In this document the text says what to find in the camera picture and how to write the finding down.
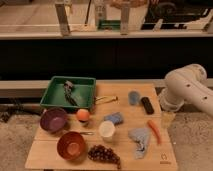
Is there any green plastic tray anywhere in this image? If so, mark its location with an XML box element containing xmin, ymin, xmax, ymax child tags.
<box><xmin>40</xmin><ymin>76</ymin><xmax>96</xmax><ymax>111</ymax></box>

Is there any dark brush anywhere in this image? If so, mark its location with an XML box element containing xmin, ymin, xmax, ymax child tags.
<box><xmin>63</xmin><ymin>81</ymin><xmax>77</xmax><ymax>106</ymax></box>

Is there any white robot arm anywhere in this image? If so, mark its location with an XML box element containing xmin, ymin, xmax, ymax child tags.
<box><xmin>158</xmin><ymin>64</ymin><xmax>213</xmax><ymax>128</ymax></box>

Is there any white paper cup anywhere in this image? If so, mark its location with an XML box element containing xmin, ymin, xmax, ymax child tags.
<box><xmin>98</xmin><ymin>121</ymin><xmax>115</xmax><ymax>140</ymax></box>

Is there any orange carrot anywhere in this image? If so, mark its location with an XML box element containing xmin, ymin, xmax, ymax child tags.
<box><xmin>147</xmin><ymin>120</ymin><xmax>162</xmax><ymax>145</ymax></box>

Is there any black remote block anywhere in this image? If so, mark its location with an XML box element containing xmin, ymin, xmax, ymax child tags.
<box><xmin>141</xmin><ymin>97</ymin><xmax>154</xmax><ymax>114</ymax></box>

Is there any grey blue cloth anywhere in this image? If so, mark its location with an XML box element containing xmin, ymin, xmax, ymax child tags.
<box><xmin>128</xmin><ymin>127</ymin><xmax>150</xmax><ymax>159</ymax></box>

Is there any blue round lid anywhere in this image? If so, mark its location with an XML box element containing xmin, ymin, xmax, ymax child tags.
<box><xmin>128</xmin><ymin>91</ymin><xmax>140</xmax><ymax>105</ymax></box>

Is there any wooden board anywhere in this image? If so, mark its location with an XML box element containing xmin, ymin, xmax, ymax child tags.
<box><xmin>25</xmin><ymin>83</ymin><xmax>178</xmax><ymax>171</ymax></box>

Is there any bunch of dark grapes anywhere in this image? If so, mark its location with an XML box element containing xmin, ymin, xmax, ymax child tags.
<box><xmin>88</xmin><ymin>145</ymin><xmax>121</xmax><ymax>169</ymax></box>

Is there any metal spoon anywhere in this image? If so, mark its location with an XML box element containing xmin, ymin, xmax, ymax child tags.
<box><xmin>79</xmin><ymin>132</ymin><xmax>94</xmax><ymax>135</ymax></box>

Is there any orange fruit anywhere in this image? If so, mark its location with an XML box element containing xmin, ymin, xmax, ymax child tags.
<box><xmin>76</xmin><ymin>109</ymin><xmax>90</xmax><ymax>122</ymax></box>

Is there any orange brown bowl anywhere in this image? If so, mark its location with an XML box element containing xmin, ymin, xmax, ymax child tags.
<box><xmin>57</xmin><ymin>131</ymin><xmax>86</xmax><ymax>160</ymax></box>

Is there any purple bowl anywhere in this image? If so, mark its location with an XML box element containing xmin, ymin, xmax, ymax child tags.
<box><xmin>40</xmin><ymin>107</ymin><xmax>68</xmax><ymax>133</ymax></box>

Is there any yellow handled tool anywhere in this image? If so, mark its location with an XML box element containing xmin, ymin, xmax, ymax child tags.
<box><xmin>95</xmin><ymin>96</ymin><xmax>118</xmax><ymax>104</ymax></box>

